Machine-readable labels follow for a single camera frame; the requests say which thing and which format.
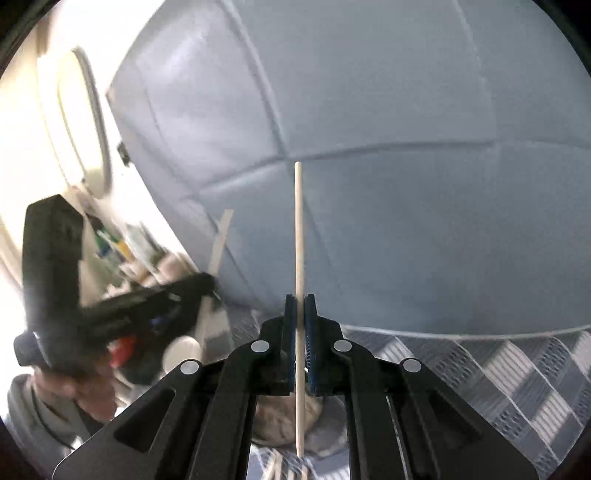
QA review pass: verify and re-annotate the mottled grey cloth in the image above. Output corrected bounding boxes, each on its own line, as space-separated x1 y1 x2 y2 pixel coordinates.
252 396 326 446

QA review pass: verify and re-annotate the person's left hand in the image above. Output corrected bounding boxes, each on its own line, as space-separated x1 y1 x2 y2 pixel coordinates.
39 364 117 424

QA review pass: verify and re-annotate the green topped bottle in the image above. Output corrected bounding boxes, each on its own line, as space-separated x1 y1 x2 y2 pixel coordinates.
95 228 123 264

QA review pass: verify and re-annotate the person's left forearm grey sleeve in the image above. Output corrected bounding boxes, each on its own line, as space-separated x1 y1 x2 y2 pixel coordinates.
7 374 107 457

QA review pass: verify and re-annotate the white cup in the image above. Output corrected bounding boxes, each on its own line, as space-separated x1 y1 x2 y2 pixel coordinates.
164 336 202 374

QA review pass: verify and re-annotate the blue-grey padded headboard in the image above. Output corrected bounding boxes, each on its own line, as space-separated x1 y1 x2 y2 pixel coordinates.
106 0 591 335

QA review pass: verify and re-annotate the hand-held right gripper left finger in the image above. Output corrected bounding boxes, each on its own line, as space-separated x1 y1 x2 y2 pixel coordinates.
52 294 298 480

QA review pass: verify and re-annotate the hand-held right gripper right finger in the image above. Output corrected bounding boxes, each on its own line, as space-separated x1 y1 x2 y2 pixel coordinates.
304 294 539 480

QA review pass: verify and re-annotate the pink lidded jar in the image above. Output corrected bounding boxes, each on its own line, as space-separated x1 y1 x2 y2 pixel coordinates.
157 254 186 283

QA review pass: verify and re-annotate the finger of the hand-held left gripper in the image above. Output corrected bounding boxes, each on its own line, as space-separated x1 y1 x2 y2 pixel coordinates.
161 272 219 315

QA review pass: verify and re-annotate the oval wall mirror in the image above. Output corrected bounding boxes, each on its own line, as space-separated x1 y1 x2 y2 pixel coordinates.
55 46 114 195

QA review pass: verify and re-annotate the blue grey checkered blanket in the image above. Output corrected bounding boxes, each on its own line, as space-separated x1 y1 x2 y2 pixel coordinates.
198 300 591 480

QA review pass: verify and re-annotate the red container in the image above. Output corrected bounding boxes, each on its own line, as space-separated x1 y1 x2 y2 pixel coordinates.
111 337 137 365

